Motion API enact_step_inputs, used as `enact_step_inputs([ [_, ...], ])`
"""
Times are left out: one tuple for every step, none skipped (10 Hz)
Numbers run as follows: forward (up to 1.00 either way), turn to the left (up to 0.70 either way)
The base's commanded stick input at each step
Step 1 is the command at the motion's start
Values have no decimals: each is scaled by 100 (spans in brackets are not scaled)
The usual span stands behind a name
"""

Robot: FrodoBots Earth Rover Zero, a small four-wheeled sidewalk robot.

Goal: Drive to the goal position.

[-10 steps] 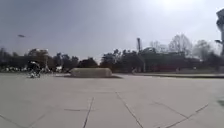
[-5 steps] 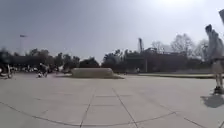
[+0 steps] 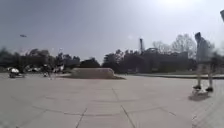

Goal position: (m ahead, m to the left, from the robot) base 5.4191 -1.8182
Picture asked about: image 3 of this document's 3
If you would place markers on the low stone plinth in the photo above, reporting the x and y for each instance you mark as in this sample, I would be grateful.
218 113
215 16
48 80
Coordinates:
93 73

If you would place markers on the tall dark tower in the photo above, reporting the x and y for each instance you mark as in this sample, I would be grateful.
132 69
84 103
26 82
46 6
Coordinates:
141 45

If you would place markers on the dark building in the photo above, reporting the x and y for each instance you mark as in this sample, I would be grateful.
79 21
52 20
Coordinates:
160 60

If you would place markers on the grass strip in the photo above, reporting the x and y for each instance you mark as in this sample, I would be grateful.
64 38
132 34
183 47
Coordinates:
166 72

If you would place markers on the low stone kerb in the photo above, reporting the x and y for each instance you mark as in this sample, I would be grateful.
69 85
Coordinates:
166 76

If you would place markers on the row of parked vehicles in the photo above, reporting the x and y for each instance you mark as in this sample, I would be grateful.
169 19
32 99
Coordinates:
33 69

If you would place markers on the row of trees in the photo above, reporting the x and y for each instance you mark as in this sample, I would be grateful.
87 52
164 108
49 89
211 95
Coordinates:
33 58

